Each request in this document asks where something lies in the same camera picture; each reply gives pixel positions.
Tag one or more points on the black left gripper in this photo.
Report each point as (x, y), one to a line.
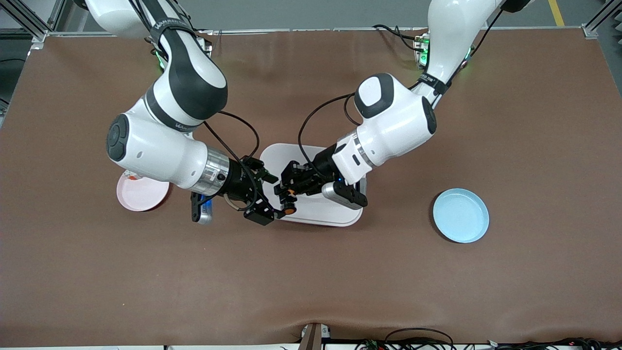
(321, 166)

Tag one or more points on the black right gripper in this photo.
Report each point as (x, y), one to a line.
(238, 182)

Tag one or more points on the black orange push-button switch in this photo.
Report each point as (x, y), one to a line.
(289, 210)

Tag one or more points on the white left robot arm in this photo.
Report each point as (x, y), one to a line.
(393, 126)

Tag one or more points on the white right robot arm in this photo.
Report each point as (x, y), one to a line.
(160, 150)

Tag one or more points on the white lidded box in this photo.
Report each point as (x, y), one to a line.
(320, 211)

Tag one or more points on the pink round plate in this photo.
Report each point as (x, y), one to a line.
(143, 197)

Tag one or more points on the light blue round plate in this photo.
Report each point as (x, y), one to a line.
(460, 216)

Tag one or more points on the metal table edge bracket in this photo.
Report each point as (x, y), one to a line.
(311, 338)

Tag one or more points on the white green push-button switch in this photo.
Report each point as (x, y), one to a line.
(129, 175)

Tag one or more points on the aluminium table edge rail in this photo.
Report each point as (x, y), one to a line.
(316, 30)

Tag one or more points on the aluminium frame post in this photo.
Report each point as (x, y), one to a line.
(590, 30)
(39, 35)

